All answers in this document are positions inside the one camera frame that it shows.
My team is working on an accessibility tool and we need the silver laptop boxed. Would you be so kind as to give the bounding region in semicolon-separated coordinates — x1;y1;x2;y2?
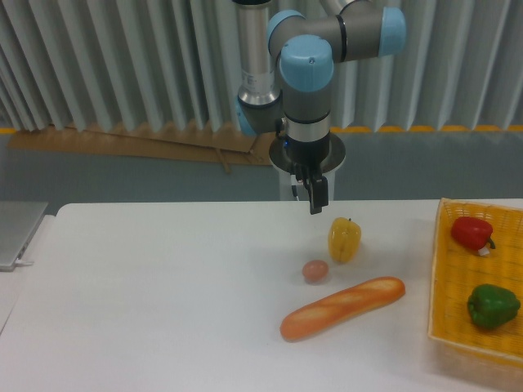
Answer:
1;201;47;272

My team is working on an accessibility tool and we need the white corrugated curtain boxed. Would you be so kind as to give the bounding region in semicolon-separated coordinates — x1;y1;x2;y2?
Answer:
1;1;522;131

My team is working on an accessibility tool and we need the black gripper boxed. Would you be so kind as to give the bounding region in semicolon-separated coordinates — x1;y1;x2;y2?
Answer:
284;136;329;215

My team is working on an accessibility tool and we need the brown cardboard sheet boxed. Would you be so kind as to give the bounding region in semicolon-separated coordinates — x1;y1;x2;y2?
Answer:
7;121;275;173

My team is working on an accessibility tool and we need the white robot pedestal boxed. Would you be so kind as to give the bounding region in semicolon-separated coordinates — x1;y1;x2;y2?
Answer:
269;133;346;201

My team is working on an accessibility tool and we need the baguette bread loaf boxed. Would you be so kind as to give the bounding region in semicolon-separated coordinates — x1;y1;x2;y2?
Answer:
279;276;406;341

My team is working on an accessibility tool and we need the yellow woven basket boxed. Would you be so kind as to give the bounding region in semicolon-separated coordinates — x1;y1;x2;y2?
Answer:
428;198;522;367

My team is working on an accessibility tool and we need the green bell pepper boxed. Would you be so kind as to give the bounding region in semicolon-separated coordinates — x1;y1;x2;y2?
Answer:
467;284;521;329

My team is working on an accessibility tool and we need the brown egg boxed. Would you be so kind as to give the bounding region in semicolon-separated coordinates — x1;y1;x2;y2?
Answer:
302;260;329;283

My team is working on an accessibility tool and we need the yellow bell pepper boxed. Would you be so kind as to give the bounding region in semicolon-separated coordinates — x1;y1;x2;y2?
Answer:
328;217;361;264

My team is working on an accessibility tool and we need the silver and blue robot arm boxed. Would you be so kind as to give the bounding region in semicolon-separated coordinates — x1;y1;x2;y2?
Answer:
235;1;407;214

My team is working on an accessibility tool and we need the red bell pepper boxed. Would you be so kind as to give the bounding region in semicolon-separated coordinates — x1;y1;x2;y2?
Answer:
450;216;496;256

